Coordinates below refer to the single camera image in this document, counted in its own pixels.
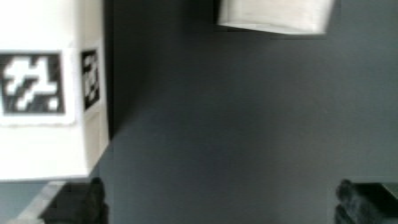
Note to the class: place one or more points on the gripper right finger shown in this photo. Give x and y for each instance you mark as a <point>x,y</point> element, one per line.
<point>367,203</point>

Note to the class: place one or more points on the white marker base plate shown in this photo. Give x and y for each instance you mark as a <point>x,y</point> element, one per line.
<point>54,122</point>

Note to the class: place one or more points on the white table leg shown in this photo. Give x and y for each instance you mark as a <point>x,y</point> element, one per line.
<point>296,17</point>

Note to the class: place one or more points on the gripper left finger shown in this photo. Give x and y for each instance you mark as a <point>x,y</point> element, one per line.
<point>66,204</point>

